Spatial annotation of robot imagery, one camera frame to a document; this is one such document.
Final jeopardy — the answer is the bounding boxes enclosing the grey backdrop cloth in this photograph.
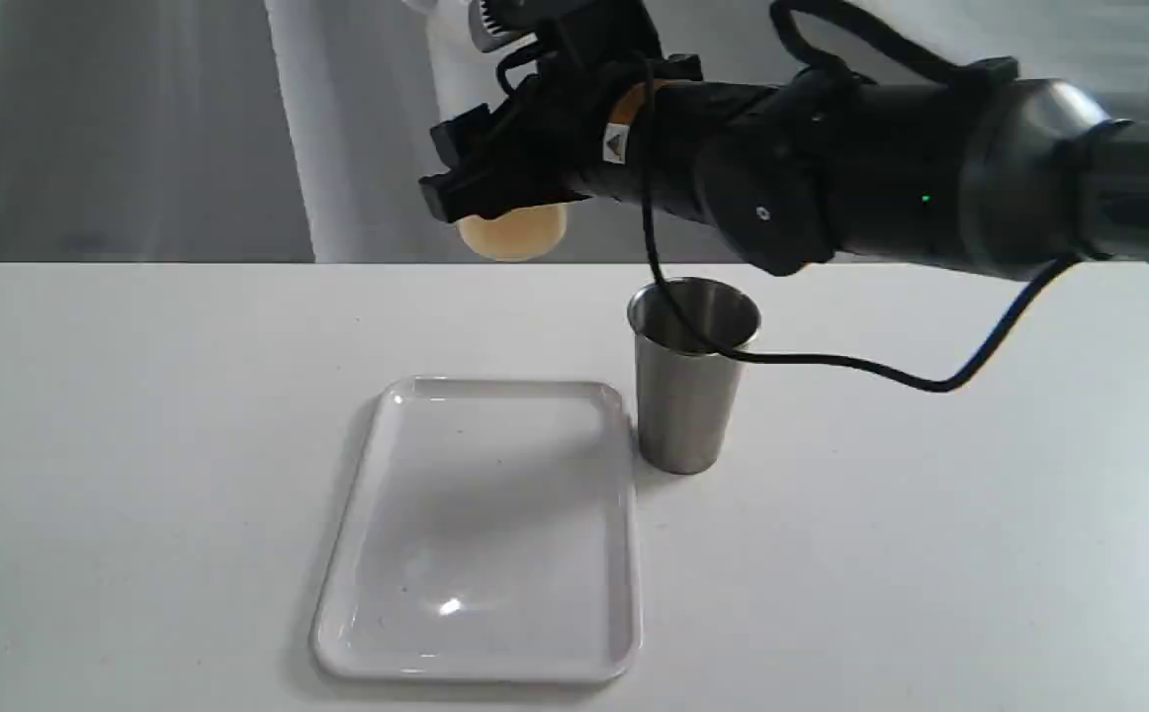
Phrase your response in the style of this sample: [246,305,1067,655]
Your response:
[0,1,1149,263]

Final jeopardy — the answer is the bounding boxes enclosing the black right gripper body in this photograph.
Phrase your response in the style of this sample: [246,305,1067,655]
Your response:
[419,54,704,223]

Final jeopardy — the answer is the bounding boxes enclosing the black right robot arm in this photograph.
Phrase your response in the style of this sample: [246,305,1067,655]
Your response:
[419,55,1149,281]

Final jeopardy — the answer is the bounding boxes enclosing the stainless steel cup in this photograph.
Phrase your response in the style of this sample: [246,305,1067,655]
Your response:
[626,278,761,475]

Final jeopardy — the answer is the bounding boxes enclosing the white plastic tray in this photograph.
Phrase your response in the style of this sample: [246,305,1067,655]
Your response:
[311,377,642,684]

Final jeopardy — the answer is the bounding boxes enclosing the black camera cable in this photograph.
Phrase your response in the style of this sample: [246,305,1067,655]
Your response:
[495,0,1149,395]

